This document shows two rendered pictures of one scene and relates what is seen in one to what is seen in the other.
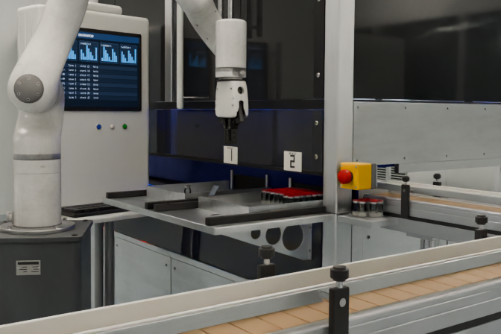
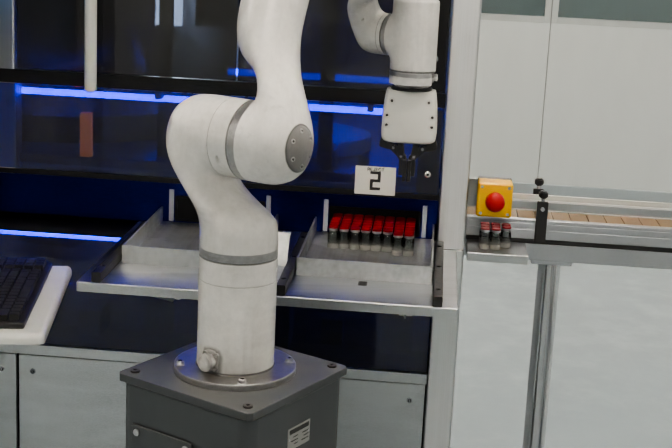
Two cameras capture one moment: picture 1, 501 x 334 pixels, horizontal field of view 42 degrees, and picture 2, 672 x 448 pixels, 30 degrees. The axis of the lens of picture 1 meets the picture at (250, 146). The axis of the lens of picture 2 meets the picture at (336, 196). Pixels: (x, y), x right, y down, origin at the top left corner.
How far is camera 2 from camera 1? 1.95 m
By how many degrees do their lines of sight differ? 50
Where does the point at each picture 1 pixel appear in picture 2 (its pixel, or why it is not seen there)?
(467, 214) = (632, 232)
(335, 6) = not seen: outside the picture
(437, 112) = not seen: hidden behind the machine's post
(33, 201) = (267, 328)
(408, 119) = not seen: hidden behind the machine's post
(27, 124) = (225, 200)
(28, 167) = (265, 274)
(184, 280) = (66, 388)
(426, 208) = (572, 228)
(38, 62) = (298, 101)
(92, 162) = not seen: outside the picture
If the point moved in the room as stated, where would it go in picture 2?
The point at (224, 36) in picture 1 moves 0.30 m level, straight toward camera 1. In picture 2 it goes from (427, 27) to (578, 44)
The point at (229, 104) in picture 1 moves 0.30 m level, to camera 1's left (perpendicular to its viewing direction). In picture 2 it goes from (425, 125) to (315, 142)
